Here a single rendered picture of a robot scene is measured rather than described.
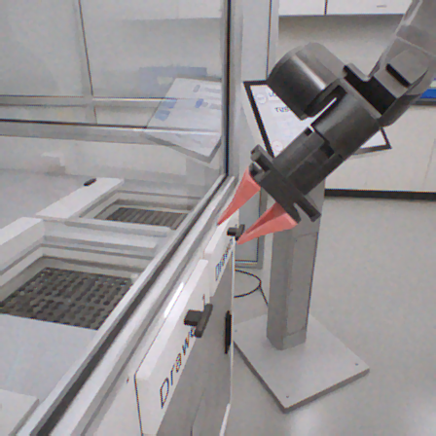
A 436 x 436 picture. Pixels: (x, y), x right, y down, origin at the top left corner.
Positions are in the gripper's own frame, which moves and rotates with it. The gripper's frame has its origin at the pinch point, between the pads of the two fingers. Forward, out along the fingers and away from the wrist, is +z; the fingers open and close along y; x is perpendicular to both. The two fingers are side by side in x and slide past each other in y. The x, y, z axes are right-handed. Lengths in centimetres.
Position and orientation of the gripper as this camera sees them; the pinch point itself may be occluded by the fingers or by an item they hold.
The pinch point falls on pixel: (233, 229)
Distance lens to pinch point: 45.7
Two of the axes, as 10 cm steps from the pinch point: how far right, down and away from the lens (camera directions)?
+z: -7.0, 6.6, 2.8
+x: -0.8, 3.1, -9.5
